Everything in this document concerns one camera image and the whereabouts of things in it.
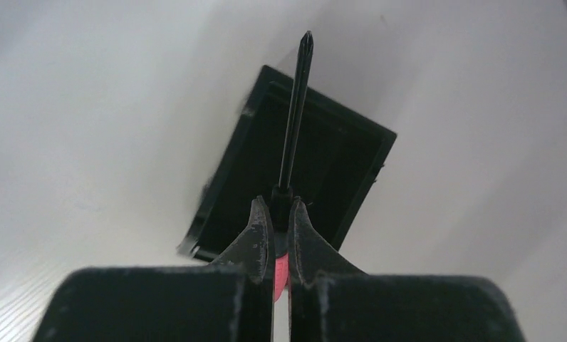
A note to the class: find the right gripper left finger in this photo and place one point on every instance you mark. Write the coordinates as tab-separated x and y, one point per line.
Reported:
229	299

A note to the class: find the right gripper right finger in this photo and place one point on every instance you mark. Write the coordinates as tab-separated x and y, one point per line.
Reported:
330	299

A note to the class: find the red handled screwdriver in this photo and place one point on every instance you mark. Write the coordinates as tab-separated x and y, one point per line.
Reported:
282	193

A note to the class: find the black plastic bin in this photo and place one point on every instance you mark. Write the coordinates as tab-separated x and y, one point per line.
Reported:
338	158

